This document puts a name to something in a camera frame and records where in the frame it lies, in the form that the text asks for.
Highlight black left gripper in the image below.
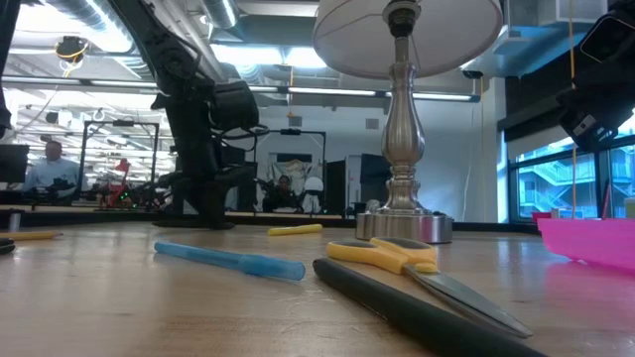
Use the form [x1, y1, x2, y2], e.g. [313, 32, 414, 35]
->
[151, 86, 225, 224]

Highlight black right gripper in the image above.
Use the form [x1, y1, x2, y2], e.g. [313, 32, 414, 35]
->
[555, 61, 635, 153]

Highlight blue pen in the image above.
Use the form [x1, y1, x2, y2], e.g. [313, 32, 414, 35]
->
[153, 241, 308, 283]

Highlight yellow highlighter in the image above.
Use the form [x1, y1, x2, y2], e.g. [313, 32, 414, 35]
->
[267, 223, 323, 237]

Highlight light wooden pencil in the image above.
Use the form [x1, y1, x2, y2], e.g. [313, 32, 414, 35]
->
[0, 230, 64, 242]

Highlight yellow-handled scissors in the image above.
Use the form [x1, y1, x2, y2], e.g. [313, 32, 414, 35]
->
[325, 236, 535, 340]

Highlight grey partition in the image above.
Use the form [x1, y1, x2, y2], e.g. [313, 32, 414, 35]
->
[222, 185, 240, 213]

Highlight red machine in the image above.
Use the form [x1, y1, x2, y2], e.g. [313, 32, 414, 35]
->
[101, 158, 133, 207]

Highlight person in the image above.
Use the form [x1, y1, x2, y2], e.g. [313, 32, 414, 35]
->
[22, 141, 80, 199]
[262, 174, 299, 213]

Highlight white air unit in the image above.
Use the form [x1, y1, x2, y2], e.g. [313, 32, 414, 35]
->
[460, 0, 596, 78]

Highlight window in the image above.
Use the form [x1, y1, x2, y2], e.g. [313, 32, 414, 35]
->
[505, 93, 635, 223]

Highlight beige draped cloth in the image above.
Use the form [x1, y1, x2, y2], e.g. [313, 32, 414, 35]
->
[267, 158, 318, 180]

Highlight white round object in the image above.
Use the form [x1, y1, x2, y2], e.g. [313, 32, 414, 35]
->
[303, 177, 324, 214]

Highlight pink plastic bin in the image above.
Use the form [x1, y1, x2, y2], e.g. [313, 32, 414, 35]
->
[537, 217, 635, 273]

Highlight long ceiling light bar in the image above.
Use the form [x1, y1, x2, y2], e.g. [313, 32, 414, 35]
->
[0, 76, 480, 103]

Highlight dark screen panel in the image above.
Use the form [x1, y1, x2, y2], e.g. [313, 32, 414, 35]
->
[359, 153, 391, 199]

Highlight black monitor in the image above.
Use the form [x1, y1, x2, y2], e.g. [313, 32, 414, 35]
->
[0, 143, 30, 184]

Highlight silver table lamp white shade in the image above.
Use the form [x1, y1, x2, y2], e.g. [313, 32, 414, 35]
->
[312, 0, 505, 244]

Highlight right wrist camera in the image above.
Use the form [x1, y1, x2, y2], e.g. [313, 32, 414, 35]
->
[578, 2, 635, 64]

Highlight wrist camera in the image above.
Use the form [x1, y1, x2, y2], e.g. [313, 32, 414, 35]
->
[211, 80, 262, 134]
[578, 2, 635, 64]

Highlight hanging yellow cable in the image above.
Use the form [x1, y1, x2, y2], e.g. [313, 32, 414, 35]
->
[567, 0, 580, 219]

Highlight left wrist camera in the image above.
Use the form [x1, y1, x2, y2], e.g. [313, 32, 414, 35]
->
[211, 80, 262, 134]

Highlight black aluminium table frame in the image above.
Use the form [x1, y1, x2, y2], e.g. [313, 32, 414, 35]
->
[0, 210, 547, 234]

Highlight black rig frame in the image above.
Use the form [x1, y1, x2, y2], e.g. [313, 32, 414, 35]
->
[253, 128, 327, 215]
[76, 120, 160, 207]

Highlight round metal ventilation duct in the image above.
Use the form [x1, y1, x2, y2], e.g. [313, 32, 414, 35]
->
[200, 0, 239, 30]

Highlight black ceiling dome camera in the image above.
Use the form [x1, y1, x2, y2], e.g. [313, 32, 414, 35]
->
[54, 35, 90, 63]

